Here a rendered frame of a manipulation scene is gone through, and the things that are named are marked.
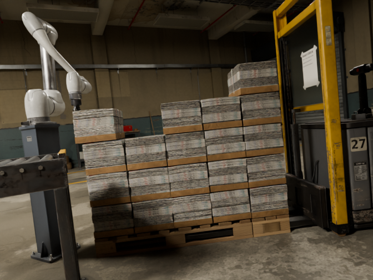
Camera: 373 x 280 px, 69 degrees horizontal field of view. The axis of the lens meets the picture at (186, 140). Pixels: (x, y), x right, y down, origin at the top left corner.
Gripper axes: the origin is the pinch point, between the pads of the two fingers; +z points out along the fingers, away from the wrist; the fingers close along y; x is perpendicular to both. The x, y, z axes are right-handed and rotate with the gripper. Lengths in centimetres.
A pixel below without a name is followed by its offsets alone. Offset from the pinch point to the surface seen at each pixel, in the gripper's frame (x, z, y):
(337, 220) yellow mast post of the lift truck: -177, 82, -37
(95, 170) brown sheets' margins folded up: -13.9, 32.8, -18.8
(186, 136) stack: -80, 15, -18
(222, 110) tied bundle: -108, -1, -18
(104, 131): -22.5, 5.9, -18.0
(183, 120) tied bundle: -79, 3, -18
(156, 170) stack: -57, 37, -19
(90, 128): -13.2, 2.7, -18.1
